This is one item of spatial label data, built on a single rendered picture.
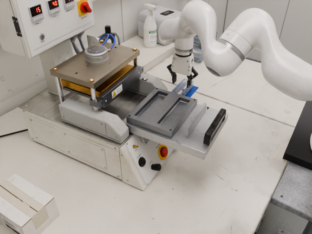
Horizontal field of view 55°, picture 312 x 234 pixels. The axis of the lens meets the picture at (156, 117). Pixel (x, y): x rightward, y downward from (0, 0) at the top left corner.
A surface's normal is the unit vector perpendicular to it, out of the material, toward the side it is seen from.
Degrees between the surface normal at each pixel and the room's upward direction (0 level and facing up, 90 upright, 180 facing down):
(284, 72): 63
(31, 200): 1
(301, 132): 43
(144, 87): 90
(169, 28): 68
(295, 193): 0
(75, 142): 90
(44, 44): 90
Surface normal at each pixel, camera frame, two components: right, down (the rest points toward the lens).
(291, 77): -0.53, 0.07
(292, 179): 0.00, -0.79
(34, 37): 0.88, 0.29
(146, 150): 0.80, -0.07
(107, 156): -0.48, 0.54
